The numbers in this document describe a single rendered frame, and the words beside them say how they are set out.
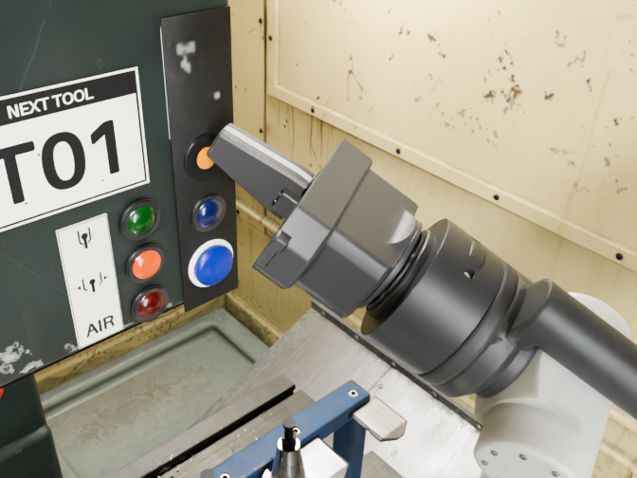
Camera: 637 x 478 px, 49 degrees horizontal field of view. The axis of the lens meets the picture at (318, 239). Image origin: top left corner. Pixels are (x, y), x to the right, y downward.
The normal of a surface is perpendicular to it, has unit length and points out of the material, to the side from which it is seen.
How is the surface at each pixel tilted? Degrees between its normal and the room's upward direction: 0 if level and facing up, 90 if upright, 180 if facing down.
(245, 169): 90
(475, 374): 85
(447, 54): 90
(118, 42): 90
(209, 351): 0
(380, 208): 30
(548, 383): 36
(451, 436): 24
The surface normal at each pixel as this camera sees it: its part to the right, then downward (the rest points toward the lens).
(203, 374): 0.04, -0.84
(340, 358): -0.26, -0.62
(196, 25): 0.67, 0.43
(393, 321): -0.29, 0.49
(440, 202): -0.74, 0.34
